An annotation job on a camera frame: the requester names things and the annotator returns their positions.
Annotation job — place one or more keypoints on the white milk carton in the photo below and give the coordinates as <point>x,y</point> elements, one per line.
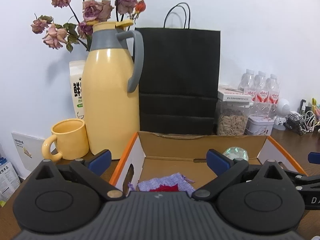
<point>75,73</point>

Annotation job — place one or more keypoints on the iridescent crystal ball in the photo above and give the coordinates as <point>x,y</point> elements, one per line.
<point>236,152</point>

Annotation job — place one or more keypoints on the black paper shopping bag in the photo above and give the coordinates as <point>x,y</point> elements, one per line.
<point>179,83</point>

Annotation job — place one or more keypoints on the dried rose bouquet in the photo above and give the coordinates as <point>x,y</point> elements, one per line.
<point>67,35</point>

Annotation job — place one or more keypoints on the clear jar of seeds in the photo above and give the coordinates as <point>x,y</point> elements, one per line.
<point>231,118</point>

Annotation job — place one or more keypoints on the white decorated tin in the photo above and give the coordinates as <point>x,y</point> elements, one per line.
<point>259,125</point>

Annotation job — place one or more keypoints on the white booklet against wall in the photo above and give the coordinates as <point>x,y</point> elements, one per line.
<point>29,150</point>

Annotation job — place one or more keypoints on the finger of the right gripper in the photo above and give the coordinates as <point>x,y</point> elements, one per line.
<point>314,158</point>

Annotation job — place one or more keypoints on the blue white package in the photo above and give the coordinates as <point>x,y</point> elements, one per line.
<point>9,180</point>

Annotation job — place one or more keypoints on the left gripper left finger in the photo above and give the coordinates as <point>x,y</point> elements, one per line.
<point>62,198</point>

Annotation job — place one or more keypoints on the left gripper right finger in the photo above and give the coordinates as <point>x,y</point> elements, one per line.
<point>257,199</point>

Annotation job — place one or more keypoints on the yellow thermos jug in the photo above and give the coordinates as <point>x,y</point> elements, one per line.
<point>109,86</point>

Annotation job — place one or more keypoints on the white flat box on jar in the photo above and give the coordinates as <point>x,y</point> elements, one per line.
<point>229,94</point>

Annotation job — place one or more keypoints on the yellow ceramic mug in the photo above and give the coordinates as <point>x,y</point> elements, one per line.
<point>68,141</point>

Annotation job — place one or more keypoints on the left water bottle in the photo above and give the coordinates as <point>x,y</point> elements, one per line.
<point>247,80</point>

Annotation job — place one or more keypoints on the small white robot figure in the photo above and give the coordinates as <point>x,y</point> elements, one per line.
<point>282,111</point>

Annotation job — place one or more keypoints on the red cardboard pumpkin box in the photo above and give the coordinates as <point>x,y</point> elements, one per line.
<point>153,155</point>

